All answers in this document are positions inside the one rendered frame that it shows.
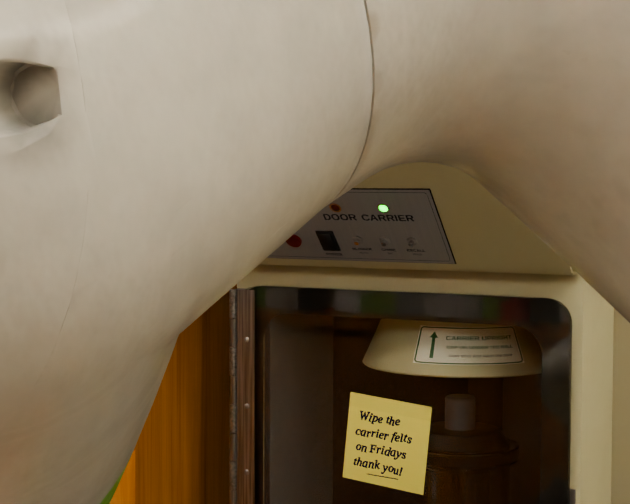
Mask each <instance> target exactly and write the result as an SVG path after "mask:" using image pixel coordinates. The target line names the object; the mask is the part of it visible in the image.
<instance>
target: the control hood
mask: <svg viewBox="0 0 630 504"><path fill-rule="evenodd" d="M354 188H423V189H430V190H431V193H432V195H433V198H434V201H435V204H436V207H437V210H438V213H439V215H440V218H441V221H442V224H443V227H444V230H445V233H446V235H447V238H448V241H449V244H450V247H451V250H452V253H453V255H454V258H455V261H456V264H439V263H407V262H376V261H345V260H313V259H282V258H266V259H265V260H264V261H262V262H261V263H260V264H261V265H290V266H319V267H347V268H376V269H405V270H434V271H463V272H492V273H521V274H550V275H576V274H578V273H577V272H576V271H575V270H574V269H573V268H572V267H570V266H569V265H568V264H567V263H566V262H565V261H564V260H563V259H562V258H561V257H560V256H559V255H557V254H556V253H555V252H554V251H553V250H552V249H551V248H550V247H549V246H548V245H547V244H546V243H544V242H543V241H542V240H541V239H540V238H539V237H538V236H537V235H536V234H535V233H534V232H533V231H531V230H530V229H529V228H528V227H527V226H526V225H525V224H524V223H523V222H522V221H521V220H520V219H518V218H517V217H516V216H515V215H514V214H513V213H512V212H511V211H510V210H509V209H508V208H506V207H505V206H504V205H503V204H502V203H501V202H500V201H499V200H498V199H497V198H495V197H494V196H493V195H492V194H491V193H490V192H489V191H488V190H487V189H485V188H484V187H483V186H482V185H481V184H480V183H479V182H477V181H476V180H475V179H474V178H472V177H471V176H469V175H468V174H466V173H464V172H462V171H461V170H459V169H457V168H453V167H450V166H446V165H442V164H437V163H427V162H414V163H407V164H400V165H396V166H393V167H390V168H387V169H384V170H382V171H380V172H378V173H376V174H374V175H372V176H370V177H369V178H367V179H366V180H364V181H362V182H361V183H359V184H358V185H357V186H355V187H354Z"/></svg>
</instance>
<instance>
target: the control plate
mask: <svg viewBox="0 0 630 504"><path fill-rule="evenodd" d="M331 203H337V204H339V205H340V206H341V208H342V210H341V211H340V212H334V211H332V210H331V209H330V208H329V205H330V204H331ZM331 203H330V204H328V205H327V206H325V207H324V208H323V209H322V210H321V211H320V212H318V213H317V214H316V215H315V216H314V217H313V218H312V219H310V220H309V221H308V222H307V223H306V224H305V225H304V226H302V227H301V228H300V229H299V230H298V231H297V232H296V233H294V235H297V236H298V237H300V238H301V240H302V243H301V245H300V246H299V247H292V246H290V245H288V244H287V242H286V241H285V242H284V243H283V244H282V245H281V246H280V247H278V248H277V249H276V250H275V251H274V252H273V253H272V254H270V255H269V256H268V257H267V258H282V259H313V260H345V261H376V262H407V263H439V264H456V261H455V258H454V255H453V253H452V250H451V247H450V244H449V241H448V238H447V235H446V233H445V230H444V227H443V224H442V221H441V218H440V215H439V213H438V210H437V207H436V204H435V201H434V198H433V195H432V193H431V190H430V189H423V188H352V189H351V190H349V191H348V192H346V193H345V194H343V195H342V196H340V197H339V198H337V199H336V200H334V201H333V202H331ZM380 203H383V204H386V205H388V206H389V208H390V211H389V212H388V213H382V212H380V211H379V210H378V209H377V205H378V204H380ZM315 231H333V233H334V235H335V238H336V240H337V242H338V245H339V247H340V249H341V251H324V250H323V248H322V246H321V243H320V241H319V239H318V237H317V235H316V232H315ZM355 236H359V237H361V238H362V239H363V243H361V244H359V245H355V244H354V241H353V239H352V238H353V237H355ZM383 236H384V237H387V238H389V240H390V243H389V244H387V245H386V246H382V245H381V242H380V240H379V238H381V237H383ZM409 237H412V238H415V239H417V242H418V244H416V245H414V246H413V247H410V246H409V245H408V242H407V240H406V239H407V238H409Z"/></svg>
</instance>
